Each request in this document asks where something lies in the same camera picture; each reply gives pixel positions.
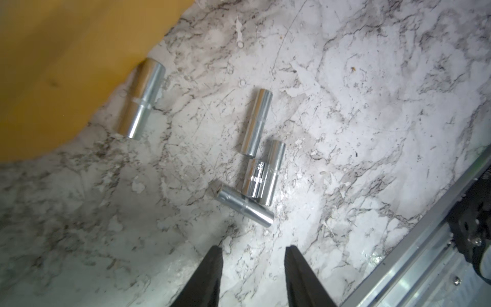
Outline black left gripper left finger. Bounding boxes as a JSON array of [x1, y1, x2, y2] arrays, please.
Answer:
[[171, 246, 223, 307]]

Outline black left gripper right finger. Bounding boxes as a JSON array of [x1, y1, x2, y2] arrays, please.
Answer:
[[284, 245, 336, 307]]

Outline silver socket stubby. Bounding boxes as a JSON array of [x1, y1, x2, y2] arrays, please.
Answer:
[[242, 159, 268, 199]]

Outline silver socket small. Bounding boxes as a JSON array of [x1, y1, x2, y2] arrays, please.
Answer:
[[260, 140, 286, 207]]

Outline silver socket long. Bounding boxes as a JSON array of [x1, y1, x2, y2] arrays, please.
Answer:
[[240, 88, 273, 158]]

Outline yellow storage box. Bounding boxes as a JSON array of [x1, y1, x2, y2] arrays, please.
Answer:
[[1, 1, 192, 162]]

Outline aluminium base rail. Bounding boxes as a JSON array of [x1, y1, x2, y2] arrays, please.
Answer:
[[342, 148, 490, 306]]

